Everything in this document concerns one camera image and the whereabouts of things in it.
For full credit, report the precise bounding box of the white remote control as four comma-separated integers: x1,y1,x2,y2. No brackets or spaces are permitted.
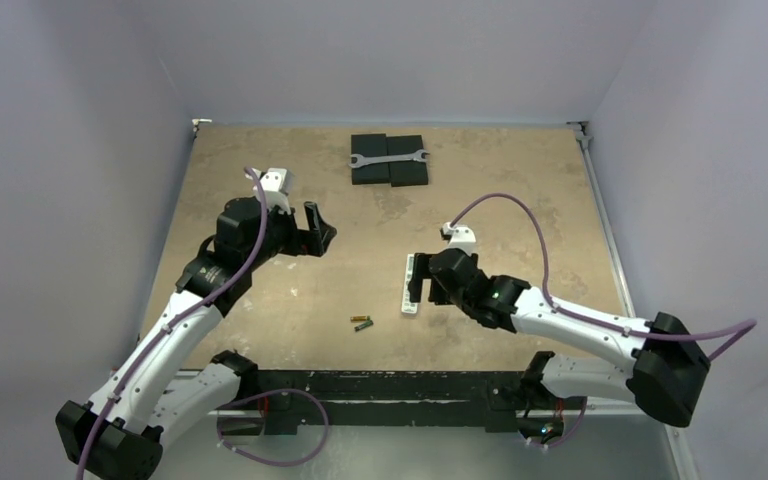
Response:
401,254,419,315

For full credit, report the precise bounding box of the right aluminium frame rail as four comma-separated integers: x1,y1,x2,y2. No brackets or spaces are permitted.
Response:
567,121,699,479

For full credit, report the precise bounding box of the right black foam block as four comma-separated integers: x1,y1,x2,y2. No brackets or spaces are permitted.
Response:
387,135,429,187

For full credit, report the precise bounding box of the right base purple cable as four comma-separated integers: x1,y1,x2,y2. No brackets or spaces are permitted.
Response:
524,397,588,452

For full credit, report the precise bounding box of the silver open-end wrench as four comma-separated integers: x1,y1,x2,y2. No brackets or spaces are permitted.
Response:
348,149,430,169

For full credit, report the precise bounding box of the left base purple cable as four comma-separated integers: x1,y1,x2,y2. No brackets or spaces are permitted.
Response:
215,388,330,468

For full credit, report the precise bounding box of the black foam block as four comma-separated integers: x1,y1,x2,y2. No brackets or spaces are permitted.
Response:
350,133,391,186
387,135,429,187

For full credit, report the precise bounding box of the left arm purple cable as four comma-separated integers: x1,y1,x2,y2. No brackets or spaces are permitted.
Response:
75,166,270,480

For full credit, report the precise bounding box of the left black foam block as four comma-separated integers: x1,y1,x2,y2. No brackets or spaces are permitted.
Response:
350,133,391,186

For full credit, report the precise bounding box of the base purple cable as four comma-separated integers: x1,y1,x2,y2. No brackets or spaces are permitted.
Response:
215,388,330,468
524,397,588,452

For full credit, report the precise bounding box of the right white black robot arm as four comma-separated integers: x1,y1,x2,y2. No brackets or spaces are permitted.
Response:
404,249,710,428

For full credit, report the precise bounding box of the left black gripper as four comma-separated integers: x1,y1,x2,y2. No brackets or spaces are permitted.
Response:
244,197,333,270

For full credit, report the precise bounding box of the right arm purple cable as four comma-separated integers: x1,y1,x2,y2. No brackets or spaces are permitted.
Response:
450,193,758,363

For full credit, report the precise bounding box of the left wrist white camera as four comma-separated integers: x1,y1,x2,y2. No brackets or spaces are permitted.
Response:
258,168,294,214

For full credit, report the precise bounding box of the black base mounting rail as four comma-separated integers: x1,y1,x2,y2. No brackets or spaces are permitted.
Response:
216,368,588,437

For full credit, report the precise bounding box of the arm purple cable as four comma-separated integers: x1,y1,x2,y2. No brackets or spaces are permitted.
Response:
450,193,758,363
75,166,270,480

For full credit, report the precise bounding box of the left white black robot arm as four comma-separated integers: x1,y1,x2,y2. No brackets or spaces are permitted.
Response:
55,197,337,479

